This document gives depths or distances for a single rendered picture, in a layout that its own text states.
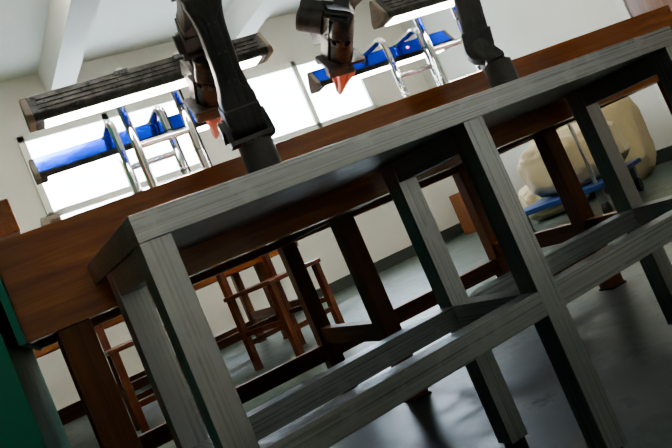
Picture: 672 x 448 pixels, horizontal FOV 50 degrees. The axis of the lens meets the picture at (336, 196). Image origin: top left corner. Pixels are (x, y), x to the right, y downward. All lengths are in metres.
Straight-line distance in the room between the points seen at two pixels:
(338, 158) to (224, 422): 0.41
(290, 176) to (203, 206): 0.14
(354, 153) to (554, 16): 6.13
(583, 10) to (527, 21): 0.66
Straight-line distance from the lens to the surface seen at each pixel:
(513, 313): 1.21
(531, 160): 4.71
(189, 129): 1.97
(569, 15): 7.05
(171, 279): 0.96
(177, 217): 0.98
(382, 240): 7.76
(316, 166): 1.07
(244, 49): 1.87
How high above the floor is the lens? 0.54
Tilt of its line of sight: 3 degrees up
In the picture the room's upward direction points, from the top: 23 degrees counter-clockwise
